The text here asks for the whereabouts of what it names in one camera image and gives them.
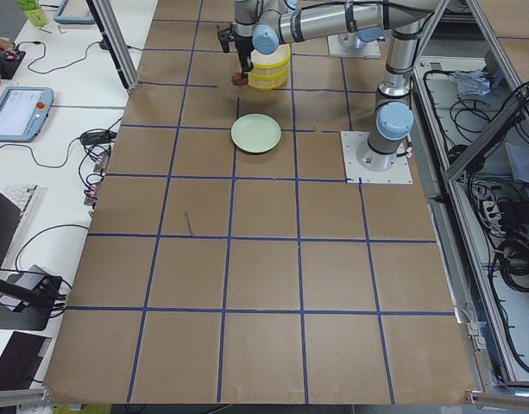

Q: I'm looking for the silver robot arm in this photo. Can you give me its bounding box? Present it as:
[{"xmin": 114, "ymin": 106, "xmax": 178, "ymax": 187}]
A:
[
  {"xmin": 217, "ymin": 1, "xmax": 299, "ymax": 53},
  {"xmin": 217, "ymin": 1, "xmax": 427, "ymax": 173}
]

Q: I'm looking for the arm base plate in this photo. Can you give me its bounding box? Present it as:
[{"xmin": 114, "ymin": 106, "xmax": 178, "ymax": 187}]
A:
[
  {"xmin": 327, "ymin": 34, "xmax": 381, "ymax": 60},
  {"xmin": 340, "ymin": 131, "xmax": 412, "ymax": 185}
]

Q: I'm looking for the black camera stand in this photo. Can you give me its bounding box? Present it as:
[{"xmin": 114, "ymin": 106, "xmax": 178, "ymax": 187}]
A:
[{"xmin": 0, "ymin": 266, "xmax": 63, "ymax": 331}]

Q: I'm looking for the white keyboard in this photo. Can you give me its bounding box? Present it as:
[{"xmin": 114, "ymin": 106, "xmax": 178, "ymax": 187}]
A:
[{"xmin": 2, "ymin": 184, "xmax": 41, "ymax": 222}]

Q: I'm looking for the brown steamed bun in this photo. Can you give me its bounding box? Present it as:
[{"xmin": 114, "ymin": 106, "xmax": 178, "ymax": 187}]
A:
[{"xmin": 230, "ymin": 72, "xmax": 249, "ymax": 86}]

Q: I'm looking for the aluminium frame post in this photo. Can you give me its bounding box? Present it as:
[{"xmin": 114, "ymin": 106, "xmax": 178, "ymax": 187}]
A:
[{"xmin": 86, "ymin": 0, "xmax": 139, "ymax": 91}]

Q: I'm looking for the pale green plate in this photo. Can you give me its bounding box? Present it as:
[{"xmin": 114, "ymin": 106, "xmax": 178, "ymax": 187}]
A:
[{"xmin": 230, "ymin": 114, "xmax": 281, "ymax": 154}]

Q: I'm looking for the black cable bundle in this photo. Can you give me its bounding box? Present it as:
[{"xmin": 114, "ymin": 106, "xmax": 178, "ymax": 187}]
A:
[{"xmin": 470, "ymin": 180, "xmax": 529, "ymax": 294}]

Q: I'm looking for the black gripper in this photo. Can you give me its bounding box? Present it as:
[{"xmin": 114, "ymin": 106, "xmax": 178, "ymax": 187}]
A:
[
  {"xmin": 234, "ymin": 23, "xmax": 254, "ymax": 78},
  {"xmin": 217, "ymin": 24, "xmax": 236, "ymax": 53}
]

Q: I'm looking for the black power adapter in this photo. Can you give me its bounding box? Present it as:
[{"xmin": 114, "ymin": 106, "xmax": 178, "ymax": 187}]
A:
[{"xmin": 80, "ymin": 130, "xmax": 117, "ymax": 146}]

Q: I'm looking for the blue teach pendant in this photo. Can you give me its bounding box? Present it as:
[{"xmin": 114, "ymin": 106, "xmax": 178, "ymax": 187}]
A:
[{"xmin": 0, "ymin": 86, "xmax": 54, "ymax": 143}]

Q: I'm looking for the yellow steamer layer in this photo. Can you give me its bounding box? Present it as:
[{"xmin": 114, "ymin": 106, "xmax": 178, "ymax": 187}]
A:
[
  {"xmin": 251, "ymin": 44, "xmax": 291, "ymax": 76},
  {"xmin": 248, "ymin": 66, "xmax": 289, "ymax": 90}
]

